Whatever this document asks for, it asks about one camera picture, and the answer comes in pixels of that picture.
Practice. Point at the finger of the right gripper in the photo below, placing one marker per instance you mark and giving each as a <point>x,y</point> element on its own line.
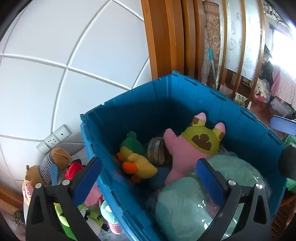
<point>283,125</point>

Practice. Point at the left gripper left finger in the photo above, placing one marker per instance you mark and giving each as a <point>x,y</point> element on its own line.
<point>42,220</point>

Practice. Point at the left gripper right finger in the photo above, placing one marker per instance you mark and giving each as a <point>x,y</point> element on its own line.
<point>254,222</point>

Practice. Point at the orange plush toy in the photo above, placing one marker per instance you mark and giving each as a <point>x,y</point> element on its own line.
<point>32,177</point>

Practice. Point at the green frog plush toy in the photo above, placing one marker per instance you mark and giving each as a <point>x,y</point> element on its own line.
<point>93,219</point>

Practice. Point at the pink pig plush toy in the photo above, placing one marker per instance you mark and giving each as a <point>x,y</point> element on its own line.
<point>94,195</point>

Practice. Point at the red plush toy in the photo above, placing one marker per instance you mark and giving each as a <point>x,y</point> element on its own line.
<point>73,168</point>

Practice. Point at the brown striped plush toy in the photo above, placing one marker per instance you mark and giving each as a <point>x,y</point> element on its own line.
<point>58,156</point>

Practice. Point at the teal plush in plastic wrap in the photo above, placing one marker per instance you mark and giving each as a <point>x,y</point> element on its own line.
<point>184,209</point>

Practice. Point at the teal and pink plush toy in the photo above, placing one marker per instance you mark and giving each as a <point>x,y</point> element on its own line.
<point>109,216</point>

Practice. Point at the pink starfish plush toy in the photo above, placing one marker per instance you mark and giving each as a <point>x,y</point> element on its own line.
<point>194,143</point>

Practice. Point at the yellow duck plush green hat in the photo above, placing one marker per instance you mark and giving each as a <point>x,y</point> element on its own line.
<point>132,156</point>

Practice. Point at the rolled patterned carpet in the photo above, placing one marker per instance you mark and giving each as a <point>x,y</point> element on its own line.
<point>212,15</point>

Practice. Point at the blue plastic storage bin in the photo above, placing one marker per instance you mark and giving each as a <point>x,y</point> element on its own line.
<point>171,102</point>

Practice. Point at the silver tape roll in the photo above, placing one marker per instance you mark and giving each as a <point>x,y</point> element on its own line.
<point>157,152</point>

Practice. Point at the wooden slat partition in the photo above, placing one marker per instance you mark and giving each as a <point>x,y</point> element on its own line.
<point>242,31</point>

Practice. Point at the white wall socket panel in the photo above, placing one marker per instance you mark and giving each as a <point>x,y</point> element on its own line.
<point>54,139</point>

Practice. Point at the teal handled broom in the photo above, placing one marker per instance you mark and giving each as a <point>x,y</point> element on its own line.
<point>213,67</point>

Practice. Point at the wooden door frame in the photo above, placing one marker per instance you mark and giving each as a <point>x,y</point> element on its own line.
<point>175,33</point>

